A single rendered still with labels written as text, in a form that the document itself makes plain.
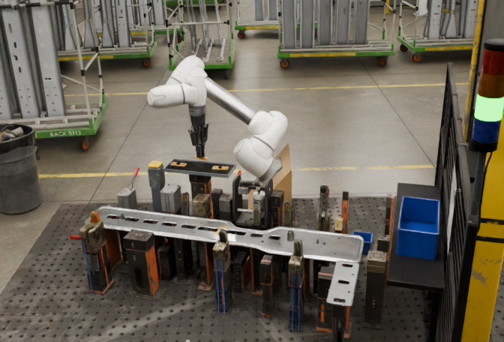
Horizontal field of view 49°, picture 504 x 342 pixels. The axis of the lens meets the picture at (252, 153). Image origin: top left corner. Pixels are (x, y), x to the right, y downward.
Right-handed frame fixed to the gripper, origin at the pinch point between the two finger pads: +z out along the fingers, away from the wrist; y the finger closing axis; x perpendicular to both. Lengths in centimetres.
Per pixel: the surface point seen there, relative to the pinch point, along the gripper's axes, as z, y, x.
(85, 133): 102, -127, -316
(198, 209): 22.3, 18.3, 14.7
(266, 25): 96, -705, -525
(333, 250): 25, 4, 86
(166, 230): 25.5, 38.5, 12.7
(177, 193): 17.2, 19.3, 0.9
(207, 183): 17.0, 1.6, 5.3
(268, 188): 9.4, -1.3, 44.5
